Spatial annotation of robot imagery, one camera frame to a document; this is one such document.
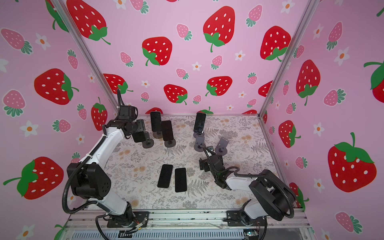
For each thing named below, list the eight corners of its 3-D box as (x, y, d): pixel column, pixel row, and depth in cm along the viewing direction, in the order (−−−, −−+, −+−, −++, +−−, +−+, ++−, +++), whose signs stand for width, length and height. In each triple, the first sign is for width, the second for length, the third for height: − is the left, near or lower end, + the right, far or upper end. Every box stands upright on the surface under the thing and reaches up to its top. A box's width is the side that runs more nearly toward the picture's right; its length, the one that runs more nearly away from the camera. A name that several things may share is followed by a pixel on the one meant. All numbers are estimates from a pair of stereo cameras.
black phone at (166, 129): (165, 145, 104) (161, 131, 92) (164, 135, 110) (160, 121, 98) (174, 143, 105) (171, 129, 93) (173, 133, 111) (169, 119, 99)
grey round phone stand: (143, 147, 105) (141, 144, 102) (149, 140, 108) (148, 137, 105) (148, 150, 103) (146, 147, 100) (154, 143, 107) (153, 140, 104)
